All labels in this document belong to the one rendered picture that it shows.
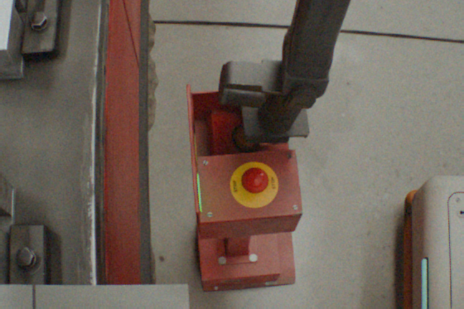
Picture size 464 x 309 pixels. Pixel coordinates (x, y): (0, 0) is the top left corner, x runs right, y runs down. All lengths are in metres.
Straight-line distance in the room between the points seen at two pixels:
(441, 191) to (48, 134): 0.99
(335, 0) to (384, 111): 1.27
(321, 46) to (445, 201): 0.89
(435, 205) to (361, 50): 0.64
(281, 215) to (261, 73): 0.22
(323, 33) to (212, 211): 0.36
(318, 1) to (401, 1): 1.47
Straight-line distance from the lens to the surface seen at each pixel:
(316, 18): 0.73
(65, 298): 0.76
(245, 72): 0.90
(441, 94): 2.03
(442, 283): 1.56
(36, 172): 0.94
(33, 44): 1.00
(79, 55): 1.00
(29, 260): 0.87
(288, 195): 1.00
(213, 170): 1.01
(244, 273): 1.64
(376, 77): 1.99
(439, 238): 1.58
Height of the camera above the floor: 1.74
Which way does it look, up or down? 69 degrees down
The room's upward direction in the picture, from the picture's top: 2 degrees clockwise
